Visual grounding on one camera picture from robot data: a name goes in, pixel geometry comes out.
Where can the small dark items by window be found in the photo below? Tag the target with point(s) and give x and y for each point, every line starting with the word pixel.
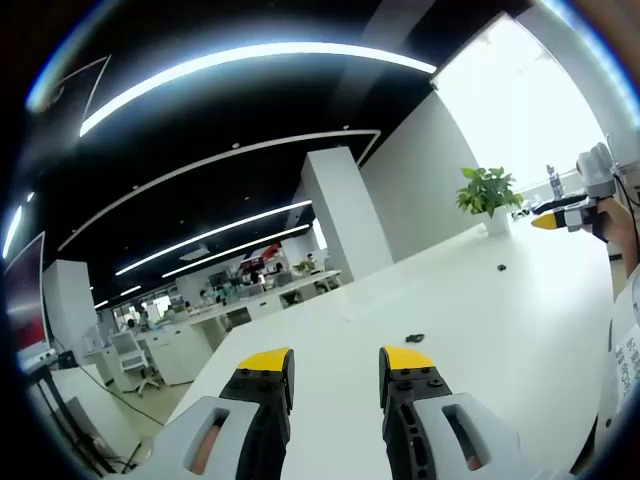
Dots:
pixel 522 210

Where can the black screen stand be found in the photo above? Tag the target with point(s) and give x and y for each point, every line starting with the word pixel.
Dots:
pixel 65 420

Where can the black pronged plastic buckle part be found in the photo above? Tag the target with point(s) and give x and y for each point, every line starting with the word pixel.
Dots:
pixel 415 338

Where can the long curved ceiling light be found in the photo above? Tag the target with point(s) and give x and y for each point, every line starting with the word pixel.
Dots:
pixel 240 62

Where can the white office chair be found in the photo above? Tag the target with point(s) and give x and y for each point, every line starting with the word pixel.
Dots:
pixel 131 357

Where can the red display screen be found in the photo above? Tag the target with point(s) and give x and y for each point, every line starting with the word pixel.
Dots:
pixel 25 305

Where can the person's right hand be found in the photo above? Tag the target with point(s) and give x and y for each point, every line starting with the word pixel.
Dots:
pixel 617 222

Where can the white square pillar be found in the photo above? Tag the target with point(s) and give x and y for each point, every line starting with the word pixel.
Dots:
pixel 345 215

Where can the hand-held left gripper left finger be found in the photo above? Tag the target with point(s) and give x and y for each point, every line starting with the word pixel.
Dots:
pixel 200 440

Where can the green plant in white pot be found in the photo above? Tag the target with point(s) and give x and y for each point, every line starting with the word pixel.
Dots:
pixel 490 197

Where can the short ceiling light strip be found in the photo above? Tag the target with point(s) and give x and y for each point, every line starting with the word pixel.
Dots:
pixel 12 231

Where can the small figure on window ledge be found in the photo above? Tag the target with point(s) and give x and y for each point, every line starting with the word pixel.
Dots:
pixel 554 181

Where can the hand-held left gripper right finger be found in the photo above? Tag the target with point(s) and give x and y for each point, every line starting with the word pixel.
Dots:
pixel 450 440

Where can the row of white office desks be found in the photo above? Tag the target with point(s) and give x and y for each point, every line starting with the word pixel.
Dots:
pixel 250 305

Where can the wide white pillar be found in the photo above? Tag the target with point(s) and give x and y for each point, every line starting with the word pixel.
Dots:
pixel 67 305

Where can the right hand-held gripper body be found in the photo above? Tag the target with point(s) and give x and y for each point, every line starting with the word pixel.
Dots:
pixel 597 170

